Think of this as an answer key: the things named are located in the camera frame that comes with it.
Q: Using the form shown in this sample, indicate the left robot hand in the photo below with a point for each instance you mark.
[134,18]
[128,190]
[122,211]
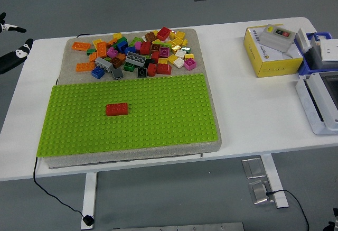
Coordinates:
[13,57]

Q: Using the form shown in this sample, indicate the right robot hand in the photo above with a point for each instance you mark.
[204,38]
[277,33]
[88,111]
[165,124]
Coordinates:
[335,225]

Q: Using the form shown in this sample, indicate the red long toy brick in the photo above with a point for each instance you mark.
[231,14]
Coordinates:
[117,109]

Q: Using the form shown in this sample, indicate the green studded baseplate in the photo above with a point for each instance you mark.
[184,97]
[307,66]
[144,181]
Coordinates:
[158,109]

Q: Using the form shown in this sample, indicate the grey foam mat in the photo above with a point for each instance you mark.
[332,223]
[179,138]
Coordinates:
[158,151]

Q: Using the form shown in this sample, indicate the orange long toy brick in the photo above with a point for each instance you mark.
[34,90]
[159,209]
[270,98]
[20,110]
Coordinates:
[81,46]
[101,49]
[85,66]

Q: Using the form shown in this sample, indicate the dark green toy brick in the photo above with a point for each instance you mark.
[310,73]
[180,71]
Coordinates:
[129,66]
[122,39]
[185,49]
[91,51]

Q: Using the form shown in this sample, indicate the orange small toy brick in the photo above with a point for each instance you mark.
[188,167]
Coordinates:
[92,56]
[121,56]

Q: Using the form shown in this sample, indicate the silver floor plate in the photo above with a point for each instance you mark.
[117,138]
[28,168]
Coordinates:
[253,167]
[260,192]

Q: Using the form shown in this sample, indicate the yellow toy brick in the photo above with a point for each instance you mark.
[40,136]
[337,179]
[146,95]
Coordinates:
[172,59]
[178,41]
[117,35]
[189,56]
[162,60]
[180,35]
[97,42]
[176,49]
[172,35]

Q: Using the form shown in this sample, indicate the blue toy brick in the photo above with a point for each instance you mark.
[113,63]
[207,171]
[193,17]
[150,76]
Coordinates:
[130,50]
[97,72]
[122,46]

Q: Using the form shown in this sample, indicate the light grey long toy brick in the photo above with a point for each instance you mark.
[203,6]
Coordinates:
[103,65]

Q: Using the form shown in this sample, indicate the orange thin toy brick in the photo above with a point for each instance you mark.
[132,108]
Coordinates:
[112,41]

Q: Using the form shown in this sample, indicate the brown toy brick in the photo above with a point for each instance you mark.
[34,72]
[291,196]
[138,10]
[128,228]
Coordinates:
[155,47]
[116,62]
[150,36]

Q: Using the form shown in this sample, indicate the dark grey toy brick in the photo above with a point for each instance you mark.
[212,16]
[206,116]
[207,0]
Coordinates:
[117,73]

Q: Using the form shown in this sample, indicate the lime green toy brick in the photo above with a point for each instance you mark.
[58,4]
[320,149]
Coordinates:
[136,40]

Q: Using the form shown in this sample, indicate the pink small toy brick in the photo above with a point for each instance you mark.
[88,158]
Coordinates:
[137,46]

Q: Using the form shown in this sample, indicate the black toy brick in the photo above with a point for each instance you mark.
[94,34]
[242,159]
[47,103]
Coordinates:
[148,62]
[142,72]

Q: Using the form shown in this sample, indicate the red small toy brick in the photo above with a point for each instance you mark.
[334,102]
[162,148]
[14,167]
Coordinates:
[155,56]
[151,70]

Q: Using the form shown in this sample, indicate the magenta toy brick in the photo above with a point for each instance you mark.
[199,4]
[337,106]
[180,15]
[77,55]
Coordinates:
[190,64]
[164,52]

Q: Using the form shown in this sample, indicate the white toy brick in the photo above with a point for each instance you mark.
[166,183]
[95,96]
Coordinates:
[178,62]
[180,53]

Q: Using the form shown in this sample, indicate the light grey junction box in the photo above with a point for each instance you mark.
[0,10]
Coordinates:
[309,104]

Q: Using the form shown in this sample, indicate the metal floor strip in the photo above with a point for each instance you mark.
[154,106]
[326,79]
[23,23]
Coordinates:
[185,227]

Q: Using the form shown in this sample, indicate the blue plastic bin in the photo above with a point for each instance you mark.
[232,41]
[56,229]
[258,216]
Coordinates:
[307,70]

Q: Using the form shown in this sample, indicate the white table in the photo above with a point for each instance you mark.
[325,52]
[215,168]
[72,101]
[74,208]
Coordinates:
[237,96]

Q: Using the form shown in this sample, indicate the yellow cardboard box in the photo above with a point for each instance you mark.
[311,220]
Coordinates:
[277,67]

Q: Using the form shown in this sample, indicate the dark grey plastic component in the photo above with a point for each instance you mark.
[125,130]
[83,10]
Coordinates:
[315,57]

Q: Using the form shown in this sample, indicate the white plastic component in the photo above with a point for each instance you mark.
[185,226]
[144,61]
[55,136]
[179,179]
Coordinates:
[303,40]

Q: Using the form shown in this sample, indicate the white wall socket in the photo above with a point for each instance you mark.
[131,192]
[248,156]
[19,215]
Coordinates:
[330,50]

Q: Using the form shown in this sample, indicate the grey switch box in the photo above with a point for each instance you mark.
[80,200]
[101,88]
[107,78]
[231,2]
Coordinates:
[274,40]

